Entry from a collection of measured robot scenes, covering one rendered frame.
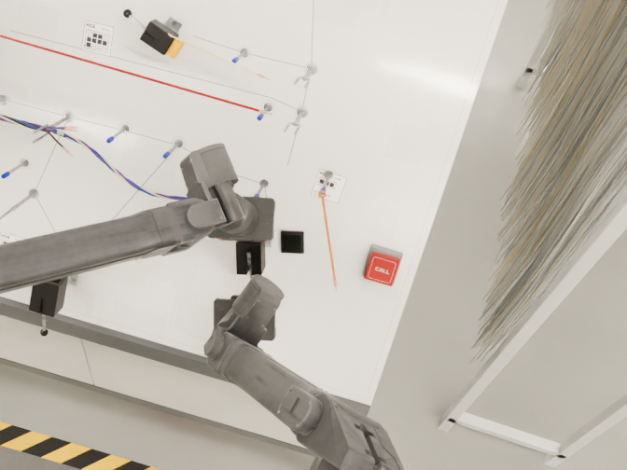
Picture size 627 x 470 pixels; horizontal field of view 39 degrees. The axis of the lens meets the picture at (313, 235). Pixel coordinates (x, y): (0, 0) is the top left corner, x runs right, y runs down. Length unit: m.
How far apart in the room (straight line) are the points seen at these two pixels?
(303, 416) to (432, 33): 0.71
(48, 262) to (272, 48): 0.53
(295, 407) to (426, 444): 1.65
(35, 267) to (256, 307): 0.35
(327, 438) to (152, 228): 0.42
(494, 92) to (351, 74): 1.87
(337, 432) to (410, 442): 1.69
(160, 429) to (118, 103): 1.22
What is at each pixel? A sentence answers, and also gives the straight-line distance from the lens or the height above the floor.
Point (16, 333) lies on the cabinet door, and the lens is 1.99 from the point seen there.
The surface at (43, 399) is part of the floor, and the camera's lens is 2.57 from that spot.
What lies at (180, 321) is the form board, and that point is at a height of 0.92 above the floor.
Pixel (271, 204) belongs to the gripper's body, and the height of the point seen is 1.25.
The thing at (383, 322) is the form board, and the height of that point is 1.00.
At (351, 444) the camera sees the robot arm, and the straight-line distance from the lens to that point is 0.86.
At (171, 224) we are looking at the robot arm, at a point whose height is 1.37.
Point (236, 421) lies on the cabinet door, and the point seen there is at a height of 0.45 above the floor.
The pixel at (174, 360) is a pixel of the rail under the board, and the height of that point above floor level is 0.84.
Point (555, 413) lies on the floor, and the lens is 2.73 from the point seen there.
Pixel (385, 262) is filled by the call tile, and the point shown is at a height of 1.12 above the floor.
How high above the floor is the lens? 2.40
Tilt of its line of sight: 60 degrees down
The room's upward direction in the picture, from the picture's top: 14 degrees clockwise
